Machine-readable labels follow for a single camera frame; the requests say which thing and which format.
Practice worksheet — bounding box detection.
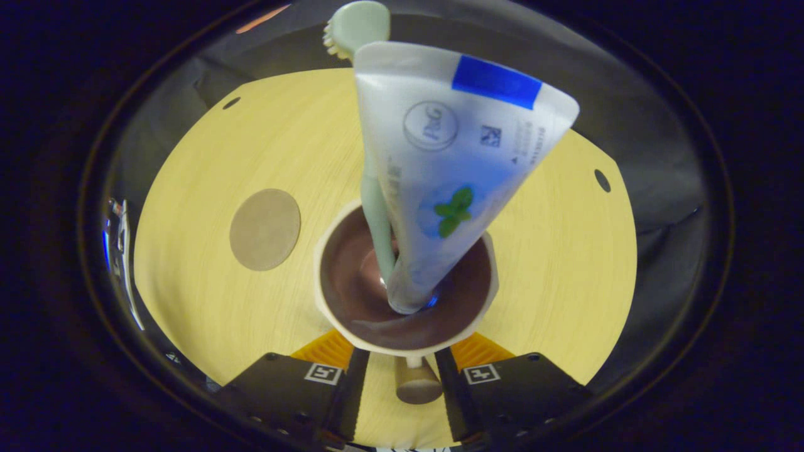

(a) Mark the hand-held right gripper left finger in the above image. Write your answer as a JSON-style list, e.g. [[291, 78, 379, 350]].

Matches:
[[217, 330, 372, 449]]

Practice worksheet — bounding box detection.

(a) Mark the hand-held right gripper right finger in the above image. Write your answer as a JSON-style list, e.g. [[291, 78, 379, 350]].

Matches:
[[435, 331, 595, 444]]

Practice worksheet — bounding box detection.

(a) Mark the beige cup with wooden handle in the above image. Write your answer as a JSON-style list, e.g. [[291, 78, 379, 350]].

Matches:
[[314, 200, 500, 406]]

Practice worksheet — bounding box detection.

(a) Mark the round brown coaster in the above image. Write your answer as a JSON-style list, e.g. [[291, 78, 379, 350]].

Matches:
[[229, 188, 302, 272]]

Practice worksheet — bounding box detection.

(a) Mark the pale green toothbrush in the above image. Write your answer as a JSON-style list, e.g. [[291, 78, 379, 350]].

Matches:
[[323, 0, 398, 286]]

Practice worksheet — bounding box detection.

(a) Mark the white toothpaste tube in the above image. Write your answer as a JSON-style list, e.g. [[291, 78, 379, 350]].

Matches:
[[354, 41, 580, 315]]

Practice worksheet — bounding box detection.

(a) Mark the light wooden desktop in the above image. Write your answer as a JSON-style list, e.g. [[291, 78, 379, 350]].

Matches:
[[134, 68, 638, 449]]

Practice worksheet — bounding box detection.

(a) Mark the computer monitor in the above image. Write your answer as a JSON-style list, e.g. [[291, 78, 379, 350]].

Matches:
[[102, 200, 125, 272]]

